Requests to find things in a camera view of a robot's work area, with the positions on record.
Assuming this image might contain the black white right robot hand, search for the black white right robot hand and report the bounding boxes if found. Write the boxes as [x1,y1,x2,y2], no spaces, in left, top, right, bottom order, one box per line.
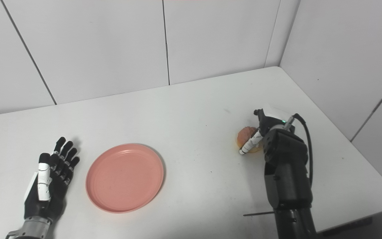
[239,107,296,155]

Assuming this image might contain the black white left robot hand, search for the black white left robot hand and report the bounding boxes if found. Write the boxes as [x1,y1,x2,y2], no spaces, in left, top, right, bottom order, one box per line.
[24,137,80,221]

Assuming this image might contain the golden cream puff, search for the golden cream puff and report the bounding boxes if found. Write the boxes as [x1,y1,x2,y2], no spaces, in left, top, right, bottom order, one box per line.
[236,126,264,153]

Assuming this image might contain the pink round plate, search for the pink round plate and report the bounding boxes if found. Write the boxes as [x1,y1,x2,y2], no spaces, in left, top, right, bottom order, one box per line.
[86,143,164,213]

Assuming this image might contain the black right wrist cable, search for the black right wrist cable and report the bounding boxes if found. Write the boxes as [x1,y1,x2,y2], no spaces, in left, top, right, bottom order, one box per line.
[284,113,314,186]

